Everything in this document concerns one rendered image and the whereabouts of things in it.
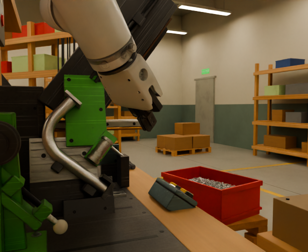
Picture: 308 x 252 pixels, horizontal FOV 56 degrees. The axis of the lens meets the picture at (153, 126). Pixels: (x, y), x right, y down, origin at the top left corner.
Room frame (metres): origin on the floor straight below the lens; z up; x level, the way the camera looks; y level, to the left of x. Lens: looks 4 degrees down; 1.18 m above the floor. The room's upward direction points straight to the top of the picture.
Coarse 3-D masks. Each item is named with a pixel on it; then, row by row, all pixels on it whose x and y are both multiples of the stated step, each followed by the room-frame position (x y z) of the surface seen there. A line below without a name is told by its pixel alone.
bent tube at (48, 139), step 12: (72, 96) 0.80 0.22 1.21; (60, 108) 0.78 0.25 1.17; (48, 120) 0.77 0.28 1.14; (48, 132) 0.76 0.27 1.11; (48, 144) 0.75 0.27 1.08; (60, 156) 0.75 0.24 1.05; (72, 168) 0.75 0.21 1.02; (84, 168) 0.76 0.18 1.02; (84, 180) 0.76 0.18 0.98; (96, 180) 0.76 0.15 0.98
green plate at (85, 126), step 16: (64, 80) 0.84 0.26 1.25; (80, 80) 0.86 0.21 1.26; (64, 96) 0.83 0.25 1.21; (80, 96) 0.84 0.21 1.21; (96, 96) 0.86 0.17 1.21; (80, 112) 0.83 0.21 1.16; (96, 112) 0.85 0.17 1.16; (80, 128) 0.82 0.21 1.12; (96, 128) 0.84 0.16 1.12; (80, 144) 0.81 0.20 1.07
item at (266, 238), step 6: (258, 234) 0.74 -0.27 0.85; (264, 234) 0.73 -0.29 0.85; (270, 234) 0.73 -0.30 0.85; (258, 240) 0.73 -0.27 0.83; (264, 240) 0.71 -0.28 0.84; (270, 240) 0.70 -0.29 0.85; (276, 240) 0.70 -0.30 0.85; (258, 246) 0.73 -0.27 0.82; (264, 246) 0.71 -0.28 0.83; (270, 246) 0.69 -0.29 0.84; (276, 246) 0.68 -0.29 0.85; (282, 246) 0.67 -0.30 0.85; (288, 246) 0.67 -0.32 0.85
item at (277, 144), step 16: (256, 64) 6.95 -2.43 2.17; (272, 64) 7.15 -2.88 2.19; (288, 64) 6.15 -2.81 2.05; (304, 64) 5.79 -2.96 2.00; (256, 80) 6.94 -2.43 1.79; (256, 96) 6.94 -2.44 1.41; (272, 96) 6.44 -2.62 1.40; (288, 96) 6.05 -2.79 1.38; (304, 96) 5.71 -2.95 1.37; (256, 112) 6.95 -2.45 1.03; (272, 112) 6.58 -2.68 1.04; (288, 112) 6.13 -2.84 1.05; (304, 112) 5.86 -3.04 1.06; (256, 128) 6.96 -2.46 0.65; (256, 144) 6.96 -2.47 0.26; (272, 144) 6.55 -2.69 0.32; (288, 144) 6.29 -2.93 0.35; (304, 144) 5.79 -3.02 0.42
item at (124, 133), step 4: (44, 80) 9.12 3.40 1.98; (48, 80) 8.72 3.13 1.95; (44, 84) 9.15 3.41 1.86; (124, 112) 9.83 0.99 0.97; (128, 112) 9.89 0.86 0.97; (108, 116) 9.57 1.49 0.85; (112, 116) 9.58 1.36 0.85; (124, 116) 9.76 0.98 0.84; (128, 116) 9.81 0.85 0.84; (132, 116) 9.87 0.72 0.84; (112, 132) 9.62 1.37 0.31; (124, 132) 9.83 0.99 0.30; (128, 132) 9.88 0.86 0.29; (132, 132) 9.94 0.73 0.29; (136, 132) 10.18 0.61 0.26; (124, 136) 9.70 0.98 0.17
